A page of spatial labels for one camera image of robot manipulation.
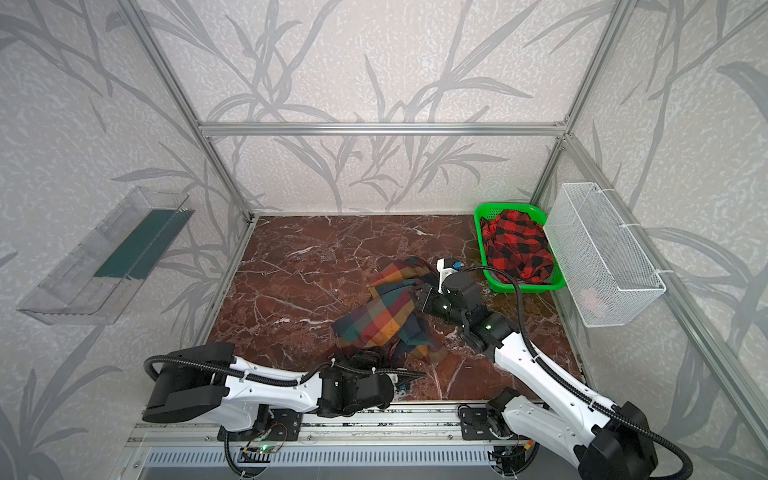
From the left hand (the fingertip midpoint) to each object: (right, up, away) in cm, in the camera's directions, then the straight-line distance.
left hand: (380, 349), depth 82 cm
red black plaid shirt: (+46, +28, +20) cm, 58 cm away
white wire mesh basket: (+49, +24, -20) cm, 58 cm away
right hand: (+9, +19, -5) cm, 22 cm away
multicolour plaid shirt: (+4, +10, -4) cm, 11 cm away
